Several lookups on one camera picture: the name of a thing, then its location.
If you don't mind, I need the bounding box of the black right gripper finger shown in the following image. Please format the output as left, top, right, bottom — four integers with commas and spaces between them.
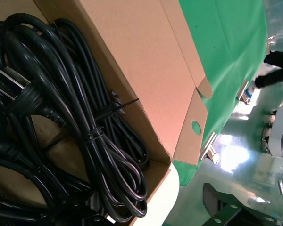
202, 183, 280, 226

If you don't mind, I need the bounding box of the open brown cardboard box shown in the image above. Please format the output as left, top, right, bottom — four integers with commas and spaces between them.
0, 0, 214, 226

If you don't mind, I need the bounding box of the grey wheeled machine base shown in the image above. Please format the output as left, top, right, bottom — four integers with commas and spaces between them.
261, 105, 283, 162

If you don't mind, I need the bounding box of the blurry black object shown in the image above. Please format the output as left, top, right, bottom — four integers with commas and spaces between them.
254, 50, 283, 89

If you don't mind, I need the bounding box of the green table cloth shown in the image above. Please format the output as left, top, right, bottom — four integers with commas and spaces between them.
171, 0, 269, 187

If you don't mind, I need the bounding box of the black power cable bundle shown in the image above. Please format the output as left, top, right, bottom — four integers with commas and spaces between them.
0, 110, 104, 226
52, 18, 150, 170
0, 13, 149, 224

